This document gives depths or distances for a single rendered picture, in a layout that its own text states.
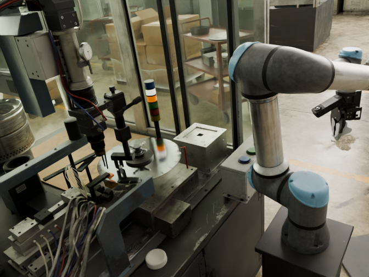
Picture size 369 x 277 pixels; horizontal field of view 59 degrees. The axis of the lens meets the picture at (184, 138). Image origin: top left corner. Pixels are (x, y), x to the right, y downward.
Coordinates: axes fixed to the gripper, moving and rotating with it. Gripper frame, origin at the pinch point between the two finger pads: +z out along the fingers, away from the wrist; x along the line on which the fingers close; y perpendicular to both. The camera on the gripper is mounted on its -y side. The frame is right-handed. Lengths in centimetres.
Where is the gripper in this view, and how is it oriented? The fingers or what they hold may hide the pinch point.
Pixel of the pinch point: (335, 137)
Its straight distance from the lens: 143.5
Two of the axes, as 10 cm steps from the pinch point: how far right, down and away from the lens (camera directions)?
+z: 1.2, 8.7, 4.7
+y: 9.9, -1.4, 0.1
